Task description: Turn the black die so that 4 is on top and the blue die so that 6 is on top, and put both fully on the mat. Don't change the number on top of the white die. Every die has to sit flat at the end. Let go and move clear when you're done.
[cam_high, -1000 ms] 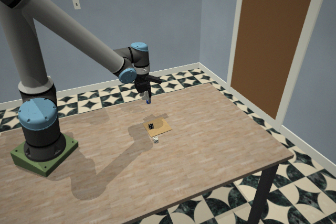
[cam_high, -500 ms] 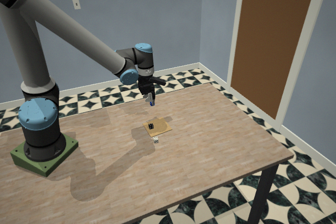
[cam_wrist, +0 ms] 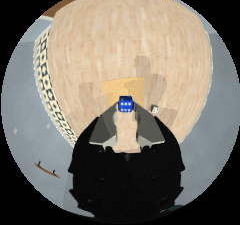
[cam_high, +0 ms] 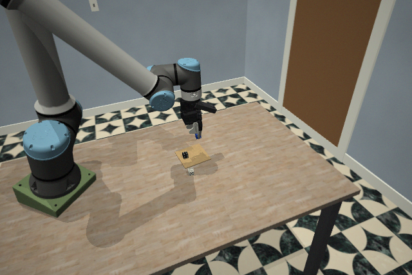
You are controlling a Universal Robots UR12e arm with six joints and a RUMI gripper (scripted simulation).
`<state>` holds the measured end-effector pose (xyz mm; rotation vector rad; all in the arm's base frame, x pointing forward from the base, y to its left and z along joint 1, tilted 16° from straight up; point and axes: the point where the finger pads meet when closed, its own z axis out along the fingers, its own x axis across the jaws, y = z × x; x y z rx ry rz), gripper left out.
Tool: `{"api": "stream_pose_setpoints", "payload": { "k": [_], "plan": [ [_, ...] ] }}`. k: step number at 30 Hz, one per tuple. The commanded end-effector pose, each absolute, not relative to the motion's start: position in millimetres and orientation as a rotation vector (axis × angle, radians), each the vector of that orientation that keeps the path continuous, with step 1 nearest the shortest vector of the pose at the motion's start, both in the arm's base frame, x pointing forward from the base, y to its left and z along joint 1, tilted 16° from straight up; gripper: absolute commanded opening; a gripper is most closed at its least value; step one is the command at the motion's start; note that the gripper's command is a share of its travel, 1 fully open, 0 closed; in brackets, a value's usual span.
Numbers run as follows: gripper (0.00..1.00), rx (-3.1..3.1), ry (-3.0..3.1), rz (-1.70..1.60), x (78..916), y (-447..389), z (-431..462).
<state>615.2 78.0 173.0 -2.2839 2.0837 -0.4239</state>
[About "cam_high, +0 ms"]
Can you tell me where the tan square mat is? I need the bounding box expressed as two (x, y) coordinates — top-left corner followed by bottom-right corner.
(175, 144), (211, 169)

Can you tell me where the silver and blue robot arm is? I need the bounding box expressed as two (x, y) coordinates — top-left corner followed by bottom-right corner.
(0, 0), (202, 199)

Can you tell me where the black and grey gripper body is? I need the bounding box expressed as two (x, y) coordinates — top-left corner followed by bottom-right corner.
(180, 98), (202, 125)

